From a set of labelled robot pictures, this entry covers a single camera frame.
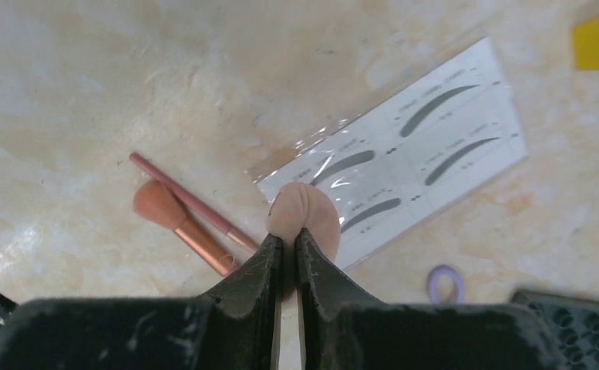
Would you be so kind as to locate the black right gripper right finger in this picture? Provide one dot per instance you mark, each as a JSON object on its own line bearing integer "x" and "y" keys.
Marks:
{"x": 345, "y": 327}

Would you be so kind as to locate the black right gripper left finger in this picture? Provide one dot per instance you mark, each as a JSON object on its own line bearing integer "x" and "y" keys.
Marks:
{"x": 233, "y": 325}

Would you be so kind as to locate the peach powder puff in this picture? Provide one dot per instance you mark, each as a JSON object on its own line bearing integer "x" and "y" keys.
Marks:
{"x": 301, "y": 206}

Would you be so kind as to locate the rose gold blush brush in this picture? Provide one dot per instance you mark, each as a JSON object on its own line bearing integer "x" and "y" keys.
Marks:
{"x": 154, "y": 202}

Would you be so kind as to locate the white false eyelash card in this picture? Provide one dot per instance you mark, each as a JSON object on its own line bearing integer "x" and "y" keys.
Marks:
{"x": 414, "y": 154}

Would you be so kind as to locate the dark green building baseplate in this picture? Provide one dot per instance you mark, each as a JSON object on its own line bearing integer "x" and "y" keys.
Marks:
{"x": 572, "y": 322}

